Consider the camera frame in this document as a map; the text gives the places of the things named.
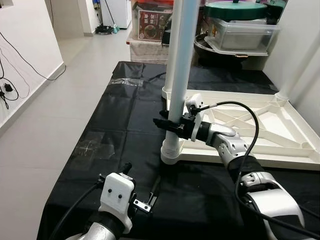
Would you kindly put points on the white plastic table leg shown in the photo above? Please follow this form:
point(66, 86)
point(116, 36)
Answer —
point(295, 75)
point(169, 75)
point(182, 50)

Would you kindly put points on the cream plastic table top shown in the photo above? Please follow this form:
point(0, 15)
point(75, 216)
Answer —
point(280, 150)

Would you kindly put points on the clear tape patch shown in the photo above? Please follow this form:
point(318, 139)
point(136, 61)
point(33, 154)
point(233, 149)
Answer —
point(95, 145)
point(125, 81)

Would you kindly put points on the black tablecloth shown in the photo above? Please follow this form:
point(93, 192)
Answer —
point(100, 125)

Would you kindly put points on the black round basin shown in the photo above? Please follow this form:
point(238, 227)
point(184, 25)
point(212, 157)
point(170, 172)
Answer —
point(205, 50)

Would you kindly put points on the black bag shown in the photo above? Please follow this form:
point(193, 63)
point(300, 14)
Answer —
point(206, 27)

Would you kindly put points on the teal plastic scoop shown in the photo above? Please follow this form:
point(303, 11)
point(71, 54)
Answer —
point(115, 29)

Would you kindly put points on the clear plastic storage box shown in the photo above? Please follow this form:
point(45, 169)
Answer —
point(245, 35)

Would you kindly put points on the white cabinet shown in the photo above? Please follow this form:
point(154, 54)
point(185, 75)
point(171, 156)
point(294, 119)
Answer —
point(117, 12)

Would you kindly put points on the dark green round lid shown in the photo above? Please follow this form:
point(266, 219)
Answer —
point(235, 10)

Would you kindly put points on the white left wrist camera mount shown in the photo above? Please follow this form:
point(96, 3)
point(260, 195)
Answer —
point(116, 197)

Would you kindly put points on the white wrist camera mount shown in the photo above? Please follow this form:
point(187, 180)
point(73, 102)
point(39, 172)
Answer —
point(194, 100)
point(116, 197)

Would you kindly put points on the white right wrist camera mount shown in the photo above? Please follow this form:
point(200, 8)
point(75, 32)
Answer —
point(194, 100)

